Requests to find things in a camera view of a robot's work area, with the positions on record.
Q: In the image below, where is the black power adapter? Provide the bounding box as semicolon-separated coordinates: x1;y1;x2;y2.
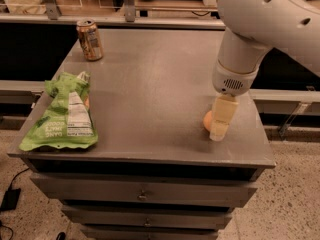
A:
0;188;21;212

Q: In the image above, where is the orange soda can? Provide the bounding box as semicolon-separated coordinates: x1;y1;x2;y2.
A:
76;19;103;61

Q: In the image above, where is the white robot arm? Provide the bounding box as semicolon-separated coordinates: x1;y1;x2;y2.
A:
210;0;320;141

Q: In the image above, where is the green rice chip bag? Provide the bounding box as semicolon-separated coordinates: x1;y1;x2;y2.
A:
19;71;98;151

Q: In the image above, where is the metal rail frame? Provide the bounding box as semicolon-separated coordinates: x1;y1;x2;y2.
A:
0;0;320;31

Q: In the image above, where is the middle drawer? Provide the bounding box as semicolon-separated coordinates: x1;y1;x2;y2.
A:
62;205;232;230

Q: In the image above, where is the drawer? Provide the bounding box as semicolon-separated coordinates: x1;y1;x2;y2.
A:
31;173;257;208
62;205;232;230
80;225;218;240

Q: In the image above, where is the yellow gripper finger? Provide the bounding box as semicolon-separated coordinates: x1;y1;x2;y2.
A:
210;94;239;141

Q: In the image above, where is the grey drawer cabinet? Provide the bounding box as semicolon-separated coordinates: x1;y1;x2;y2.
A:
7;28;277;240

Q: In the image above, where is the bottom drawer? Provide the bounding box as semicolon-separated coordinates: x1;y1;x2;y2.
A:
80;225;218;240

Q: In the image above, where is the black floor cable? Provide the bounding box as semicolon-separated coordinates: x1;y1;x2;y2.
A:
7;167;31;191

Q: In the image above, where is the top drawer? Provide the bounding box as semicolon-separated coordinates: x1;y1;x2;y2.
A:
31;173;257;208

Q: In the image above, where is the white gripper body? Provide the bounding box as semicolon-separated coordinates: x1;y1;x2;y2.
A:
212;61;257;96

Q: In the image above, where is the orange fruit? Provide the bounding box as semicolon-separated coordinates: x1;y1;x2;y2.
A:
203;111;212;132

